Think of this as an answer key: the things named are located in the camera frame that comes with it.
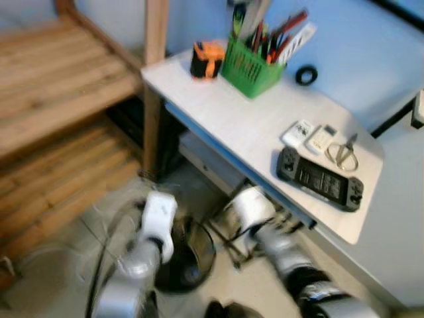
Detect black tape roll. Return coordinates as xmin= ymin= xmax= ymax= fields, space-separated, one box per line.
xmin=295 ymin=65 xmax=318 ymax=86

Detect white ruler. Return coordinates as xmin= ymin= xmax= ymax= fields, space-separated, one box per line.
xmin=282 ymin=23 xmax=317 ymax=65

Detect white desk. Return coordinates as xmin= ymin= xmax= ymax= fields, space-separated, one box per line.
xmin=141 ymin=40 xmax=424 ymax=312

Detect orange black tape measure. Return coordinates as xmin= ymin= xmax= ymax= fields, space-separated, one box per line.
xmin=190 ymin=41 xmax=226 ymax=80

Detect grey handled scissors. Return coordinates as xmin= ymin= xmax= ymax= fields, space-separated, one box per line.
xmin=326 ymin=134 xmax=360 ymax=172

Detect black mesh wastebasket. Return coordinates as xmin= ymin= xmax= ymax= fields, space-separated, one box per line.
xmin=156 ymin=215 xmax=217 ymax=294

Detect wooden slatted rack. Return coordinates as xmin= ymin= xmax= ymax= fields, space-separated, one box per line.
xmin=0 ymin=0 xmax=170 ymax=259

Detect cream remote control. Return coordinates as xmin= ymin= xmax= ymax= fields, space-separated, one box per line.
xmin=305 ymin=125 xmax=339 ymax=154

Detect white shelf board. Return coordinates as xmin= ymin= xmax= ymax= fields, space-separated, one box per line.
xmin=411 ymin=89 xmax=424 ymax=130

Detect green plastic pen basket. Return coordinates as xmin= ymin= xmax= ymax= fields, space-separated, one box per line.
xmin=221 ymin=36 xmax=286 ymax=99

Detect black handheld game console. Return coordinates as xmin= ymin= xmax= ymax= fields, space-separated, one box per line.
xmin=276 ymin=147 xmax=364 ymax=213

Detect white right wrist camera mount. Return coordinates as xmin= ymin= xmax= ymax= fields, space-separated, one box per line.
xmin=232 ymin=185 xmax=276 ymax=233

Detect red pen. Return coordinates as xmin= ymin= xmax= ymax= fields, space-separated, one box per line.
xmin=275 ymin=8 xmax=309 ymax=40

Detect black left robot foot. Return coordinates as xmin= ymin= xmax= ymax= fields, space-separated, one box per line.
xmin=204 ymin=300 xmax=226 ymax=318

